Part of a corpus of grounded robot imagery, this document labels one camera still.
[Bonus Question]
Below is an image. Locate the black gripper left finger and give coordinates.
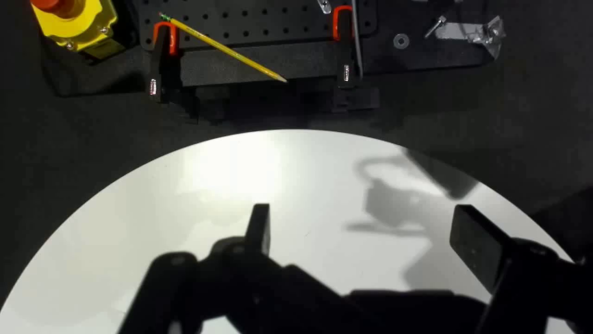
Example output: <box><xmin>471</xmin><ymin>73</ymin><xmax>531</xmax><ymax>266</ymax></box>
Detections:
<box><xmin>117</xmin><ymin>203</ymin><xmax>349</xmax><ymax>334</ymax></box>

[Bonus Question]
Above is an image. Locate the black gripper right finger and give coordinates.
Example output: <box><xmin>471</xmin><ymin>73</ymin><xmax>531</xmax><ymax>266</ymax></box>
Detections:
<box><xmin>449</xmin><ymin>203</ymin><xmax>593</xmax><ymax>334</ymax></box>

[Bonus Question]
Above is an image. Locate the black mounting bar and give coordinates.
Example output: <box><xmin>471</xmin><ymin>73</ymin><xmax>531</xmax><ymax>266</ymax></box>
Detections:
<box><xmin>179</xmin><ymin>47</ymin><xmax>349</xmax><ymax>90</ymax></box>

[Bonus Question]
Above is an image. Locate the yellow pencil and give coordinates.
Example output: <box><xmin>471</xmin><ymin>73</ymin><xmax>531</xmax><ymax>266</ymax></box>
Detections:
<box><xmin>158</xmin><ymin>12</ymin><xmax>292</xmax><ymax>84</ymax></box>

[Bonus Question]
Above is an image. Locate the crumpled clear plastic wrap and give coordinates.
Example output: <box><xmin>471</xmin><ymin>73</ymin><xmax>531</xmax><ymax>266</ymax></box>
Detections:
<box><xmin>433</xmin><ymin>15</ymin><xmax>508</xmax><ymax>62</ymax></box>

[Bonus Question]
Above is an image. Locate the black metal plate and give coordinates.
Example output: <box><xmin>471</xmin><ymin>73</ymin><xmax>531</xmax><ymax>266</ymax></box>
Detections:
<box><xmin>364</xmin><ymin>0</ymin><xmax>497</xmax><ymax>71</ymax></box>

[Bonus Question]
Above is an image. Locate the black perforated board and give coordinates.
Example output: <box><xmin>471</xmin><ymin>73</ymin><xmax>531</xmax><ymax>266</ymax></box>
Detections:
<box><xmin>138</xmin><ymin>0</ymin><xmax>381</xmax><ymax>49</ymax></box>

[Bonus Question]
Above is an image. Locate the small silver screw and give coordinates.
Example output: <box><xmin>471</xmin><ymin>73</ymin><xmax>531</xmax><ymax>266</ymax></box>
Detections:
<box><xmin>423</xmin><ymin>15</ymin><xmax>449</xmax><ymax>39</ymax></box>

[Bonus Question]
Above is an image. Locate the yellow emergency stop red button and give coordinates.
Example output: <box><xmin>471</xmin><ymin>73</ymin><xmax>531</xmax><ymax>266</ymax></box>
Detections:
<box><xmin>29</xmin><ymin>0</ymin><xmax>127</xmax><ymax>62</ymax></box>

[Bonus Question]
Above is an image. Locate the black clamp orange handle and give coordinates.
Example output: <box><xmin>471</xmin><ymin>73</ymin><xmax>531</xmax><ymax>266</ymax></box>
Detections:
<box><xmin>331</xmin><ymin>2</ymin><xmax>368</xmax><ymax>95</ymax></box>
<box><xmin>147</xmin><ymin>21</ymin><xmax>184</xmax><ymax>104</ymax></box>

